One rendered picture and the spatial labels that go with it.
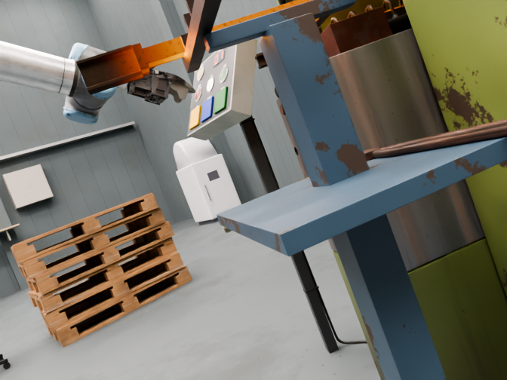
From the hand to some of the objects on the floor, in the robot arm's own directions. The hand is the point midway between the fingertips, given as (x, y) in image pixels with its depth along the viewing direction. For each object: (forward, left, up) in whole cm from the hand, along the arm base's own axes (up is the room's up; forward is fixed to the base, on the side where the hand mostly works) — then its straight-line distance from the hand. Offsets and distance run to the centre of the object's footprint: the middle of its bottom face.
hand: (191, 88), depth 141 cm
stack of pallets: (+19, +275, -107) cm, 296 cm away
